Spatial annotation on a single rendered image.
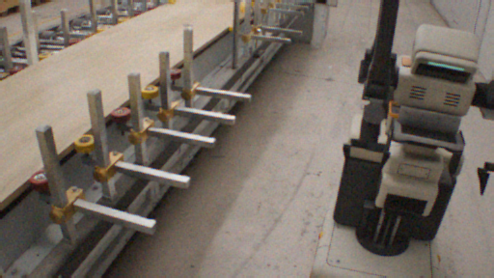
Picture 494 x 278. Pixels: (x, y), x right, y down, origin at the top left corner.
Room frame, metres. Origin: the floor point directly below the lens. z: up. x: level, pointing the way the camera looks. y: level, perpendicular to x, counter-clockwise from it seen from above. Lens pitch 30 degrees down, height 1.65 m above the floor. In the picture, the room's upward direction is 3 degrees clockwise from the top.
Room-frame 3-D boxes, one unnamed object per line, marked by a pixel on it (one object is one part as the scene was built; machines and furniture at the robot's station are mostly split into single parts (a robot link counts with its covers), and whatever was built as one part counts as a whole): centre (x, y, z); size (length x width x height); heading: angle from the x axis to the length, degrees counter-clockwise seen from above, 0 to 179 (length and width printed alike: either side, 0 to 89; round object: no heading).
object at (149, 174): (1.17, 0.41, 0.82); 0.43 x 0.03 x 0.04; 75
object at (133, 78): (1.40, 0.45, 0.87); 0.04 x 0.04 x 0.48; 75
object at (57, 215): (0.93, 0.57, 0.83); 0.14 x 0.06 x 0.05; 165
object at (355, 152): (1.56, -0.72, 0.59); 0.55 x 0.34 x 0.83; 75
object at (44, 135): (0.91, 0.58, 0.89); 0.04 x 0.04 x 0.48; 75
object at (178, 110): (1.65, 0.28, 0.82); 0.43 x 0.03 x 0.04; 75
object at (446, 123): (1.20, -0.61, 0.99); 0.28 x 0.16 x 0.22; 75
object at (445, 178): (1.30, -0.71, 0.68); 0.28 x 0.27 x 0.25; 75
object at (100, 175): (1.18, 0.51, 0.82); 0.14 x 0.06 x 0.05; 165
